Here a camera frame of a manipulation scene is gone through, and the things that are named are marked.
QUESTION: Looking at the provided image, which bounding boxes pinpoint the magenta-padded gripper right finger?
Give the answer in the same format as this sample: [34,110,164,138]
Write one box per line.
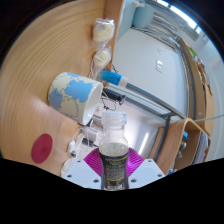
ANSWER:
[126,148,167,190]

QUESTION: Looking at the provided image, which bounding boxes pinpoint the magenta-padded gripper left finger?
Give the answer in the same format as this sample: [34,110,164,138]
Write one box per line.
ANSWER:
[60,148,104,191]

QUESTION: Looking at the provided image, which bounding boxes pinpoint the clear bottle with dark label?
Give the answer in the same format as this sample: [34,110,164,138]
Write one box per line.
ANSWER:
[98,110,131,192]

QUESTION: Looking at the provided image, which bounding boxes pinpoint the flat round red coaster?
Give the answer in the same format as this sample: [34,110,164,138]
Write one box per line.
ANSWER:
[31,133,54,165]

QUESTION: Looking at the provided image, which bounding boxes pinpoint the white mug with blue map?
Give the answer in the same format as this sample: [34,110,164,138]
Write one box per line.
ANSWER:
[48,71,104,126]

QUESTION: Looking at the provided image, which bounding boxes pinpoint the black electric shaver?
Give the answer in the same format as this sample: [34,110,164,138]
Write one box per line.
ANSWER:
[103,87,127,105]

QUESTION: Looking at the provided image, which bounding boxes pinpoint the plastic-wrapped round bun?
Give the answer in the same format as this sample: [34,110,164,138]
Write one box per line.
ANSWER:
[92,45,113,69]
[92,17,115,43]

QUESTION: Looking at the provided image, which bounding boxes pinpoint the teal pillow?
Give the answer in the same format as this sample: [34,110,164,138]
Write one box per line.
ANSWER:
[132,2,156,29]

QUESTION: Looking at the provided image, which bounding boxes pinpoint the grey metal bed frame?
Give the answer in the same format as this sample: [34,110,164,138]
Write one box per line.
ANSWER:
[103,33,201,161]

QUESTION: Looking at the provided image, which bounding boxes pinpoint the long wooden bed rail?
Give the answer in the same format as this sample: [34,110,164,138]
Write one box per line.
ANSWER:
[178,34,218,138]

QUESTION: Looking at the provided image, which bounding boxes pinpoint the white light switch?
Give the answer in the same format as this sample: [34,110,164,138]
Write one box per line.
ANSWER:
[155,59,165,74]

